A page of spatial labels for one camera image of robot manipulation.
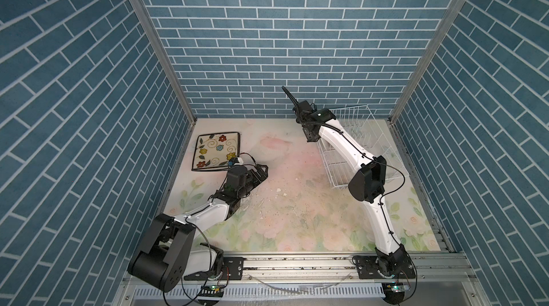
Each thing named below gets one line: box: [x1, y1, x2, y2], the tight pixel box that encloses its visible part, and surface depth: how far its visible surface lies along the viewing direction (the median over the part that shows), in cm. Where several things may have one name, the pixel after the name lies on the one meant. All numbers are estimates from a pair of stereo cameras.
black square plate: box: [191, 131, 241, 172], surface depth 106 cm
